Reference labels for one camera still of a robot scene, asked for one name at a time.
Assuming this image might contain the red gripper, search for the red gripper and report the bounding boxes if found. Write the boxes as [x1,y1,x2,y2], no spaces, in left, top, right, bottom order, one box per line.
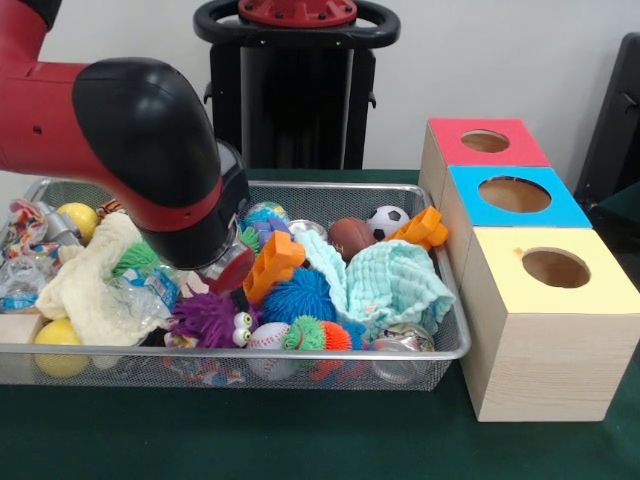
[202,244,257,315]

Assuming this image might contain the purple spiky rubber ball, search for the purple spiky rubber ball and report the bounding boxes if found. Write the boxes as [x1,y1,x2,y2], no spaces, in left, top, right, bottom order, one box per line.
[167,290,264,350]

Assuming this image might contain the wide orange studded block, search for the wide orange studded block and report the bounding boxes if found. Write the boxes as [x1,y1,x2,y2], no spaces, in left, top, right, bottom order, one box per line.
[243,230,307,304]

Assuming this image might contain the brown toy football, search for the brown toy football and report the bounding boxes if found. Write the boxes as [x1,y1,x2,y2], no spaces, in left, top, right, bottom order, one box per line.
[328,217,379,261]

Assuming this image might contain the long orange toy block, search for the long orange toy block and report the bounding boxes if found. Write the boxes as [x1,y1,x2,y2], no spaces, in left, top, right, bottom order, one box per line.
[384,204,449,250]

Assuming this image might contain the silver mesh bin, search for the silver mesh bin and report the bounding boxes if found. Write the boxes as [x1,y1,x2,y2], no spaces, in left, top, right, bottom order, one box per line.
[0,175,472,392]

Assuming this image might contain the wooden box with three holes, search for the wooden box with three holes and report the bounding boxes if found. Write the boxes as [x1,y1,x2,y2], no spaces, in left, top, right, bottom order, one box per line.
[418,117,640,424]

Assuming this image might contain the small colourful patterned cloth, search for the small colourful patterned cloth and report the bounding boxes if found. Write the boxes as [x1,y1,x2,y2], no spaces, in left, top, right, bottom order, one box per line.
[162,332,249,387]

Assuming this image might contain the blue globe ball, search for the blue globe ball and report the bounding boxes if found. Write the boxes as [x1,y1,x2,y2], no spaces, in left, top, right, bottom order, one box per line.
[244,201,290,226]

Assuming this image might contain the dark green tablecloth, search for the dark green tablecloth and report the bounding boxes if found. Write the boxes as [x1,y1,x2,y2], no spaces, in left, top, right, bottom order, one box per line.
[0,167,640,480]
[595,180,640,236]

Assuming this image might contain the mint green cloth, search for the mint green cloth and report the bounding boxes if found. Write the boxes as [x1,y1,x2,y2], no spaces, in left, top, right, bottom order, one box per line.
[294,232,457,334]

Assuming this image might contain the cream yellow cloth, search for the cream yellow cloth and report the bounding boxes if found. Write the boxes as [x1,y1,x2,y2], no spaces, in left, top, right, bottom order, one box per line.
[35,214,171,347]

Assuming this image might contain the black and white soccer ball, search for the black and white soccer ball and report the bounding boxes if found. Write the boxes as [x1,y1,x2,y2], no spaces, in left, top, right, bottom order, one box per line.
[366,204,411,240]

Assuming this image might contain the yellow ball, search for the yellow ball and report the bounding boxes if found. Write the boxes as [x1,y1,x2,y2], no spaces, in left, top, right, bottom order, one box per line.
[57,202,100,246]
[33,318,90,377]

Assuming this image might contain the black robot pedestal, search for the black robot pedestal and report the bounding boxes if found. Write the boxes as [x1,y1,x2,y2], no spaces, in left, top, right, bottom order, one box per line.
[192,0,401,170]

